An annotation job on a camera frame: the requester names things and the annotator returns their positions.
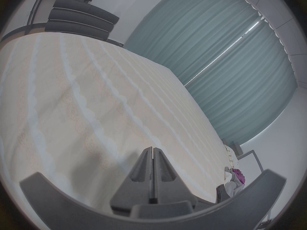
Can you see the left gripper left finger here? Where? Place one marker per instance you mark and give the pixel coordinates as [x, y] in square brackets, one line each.
[139, 190]

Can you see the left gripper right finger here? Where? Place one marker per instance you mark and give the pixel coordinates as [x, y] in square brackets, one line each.
[168, 190]

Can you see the black T-shirt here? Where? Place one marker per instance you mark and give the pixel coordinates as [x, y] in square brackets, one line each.
[220, 194]

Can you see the bed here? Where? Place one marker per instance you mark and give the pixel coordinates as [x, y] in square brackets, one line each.
[84, 104]

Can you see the white garment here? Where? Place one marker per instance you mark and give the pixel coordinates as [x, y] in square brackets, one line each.
[229, 178]

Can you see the white printed pillow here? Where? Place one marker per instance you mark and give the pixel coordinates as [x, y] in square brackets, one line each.
[231, 156]

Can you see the purple satin garment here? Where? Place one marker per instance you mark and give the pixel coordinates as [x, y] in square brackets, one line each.
[239, 175]

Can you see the grey bedside table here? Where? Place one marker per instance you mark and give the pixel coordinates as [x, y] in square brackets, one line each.
[233, 146]

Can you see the blue-green curtain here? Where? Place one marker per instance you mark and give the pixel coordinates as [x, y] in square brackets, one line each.
[247, 87]
[191, 27]

